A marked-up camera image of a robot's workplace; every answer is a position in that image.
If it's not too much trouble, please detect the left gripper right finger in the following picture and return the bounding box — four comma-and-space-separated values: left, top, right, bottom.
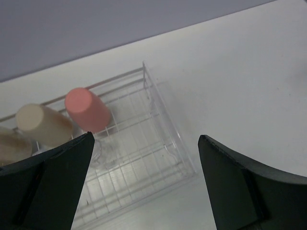
198, 135, 307, 230

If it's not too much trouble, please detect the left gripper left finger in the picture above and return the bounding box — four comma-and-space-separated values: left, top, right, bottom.
0, 132, 94, 230

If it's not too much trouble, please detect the pink ceramic mug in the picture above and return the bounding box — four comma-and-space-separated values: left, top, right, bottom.
0, 127, 32, 167

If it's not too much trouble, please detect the beige plastic cup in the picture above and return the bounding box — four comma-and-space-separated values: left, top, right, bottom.
15, 103, 73, 148

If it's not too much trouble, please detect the red plastic cup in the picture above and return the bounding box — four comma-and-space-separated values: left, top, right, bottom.
64, 88, 111, 133

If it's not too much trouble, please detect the clear glass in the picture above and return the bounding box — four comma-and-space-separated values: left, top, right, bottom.
90, 139, 118, 170

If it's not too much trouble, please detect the clear acrylic dish rack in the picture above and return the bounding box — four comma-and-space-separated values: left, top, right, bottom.
0, 61, 199, 222

